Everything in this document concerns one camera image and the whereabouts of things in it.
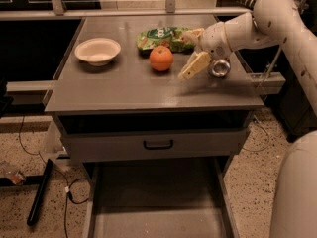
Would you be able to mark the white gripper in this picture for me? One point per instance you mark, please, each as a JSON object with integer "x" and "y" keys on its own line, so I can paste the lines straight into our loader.
{"x": 214, "y": 40}

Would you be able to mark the orange fruit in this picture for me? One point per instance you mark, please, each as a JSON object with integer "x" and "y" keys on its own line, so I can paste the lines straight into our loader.
{"x": 161, "y": 58}

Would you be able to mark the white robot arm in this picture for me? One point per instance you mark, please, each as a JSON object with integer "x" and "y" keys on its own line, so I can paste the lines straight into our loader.
{"x": 274, "y": 22}

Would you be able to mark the grey drawer cabinet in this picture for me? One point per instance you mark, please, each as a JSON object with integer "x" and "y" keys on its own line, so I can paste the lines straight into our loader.
{"x": 127, "y": 96}

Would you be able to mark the closed grey top drawer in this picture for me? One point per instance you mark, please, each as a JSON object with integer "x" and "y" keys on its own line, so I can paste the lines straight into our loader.
{"x": 189, "y": 144}

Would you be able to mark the open grey middle drawer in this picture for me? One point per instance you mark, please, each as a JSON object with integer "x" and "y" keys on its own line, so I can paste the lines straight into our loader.
{"x": 171, "y": 198}

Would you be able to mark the silver soda can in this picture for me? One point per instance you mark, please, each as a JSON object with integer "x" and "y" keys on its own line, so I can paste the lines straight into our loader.
{"x": 219, "y": 68}

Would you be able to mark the green chip bag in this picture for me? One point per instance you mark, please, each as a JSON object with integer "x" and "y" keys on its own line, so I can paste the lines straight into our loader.
{"x": 170, "y": 37}

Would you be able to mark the white paper bowl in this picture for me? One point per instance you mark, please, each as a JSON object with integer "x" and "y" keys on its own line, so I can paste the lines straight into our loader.
{"x": 97, "y": 51}

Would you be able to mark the black bar on floor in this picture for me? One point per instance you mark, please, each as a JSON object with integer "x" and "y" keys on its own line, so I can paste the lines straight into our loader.
{"x": 42, "y": 182}

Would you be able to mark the black drawer handle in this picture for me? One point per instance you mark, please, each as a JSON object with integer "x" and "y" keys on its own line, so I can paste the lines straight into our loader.
{"x": 155, "y": 146}

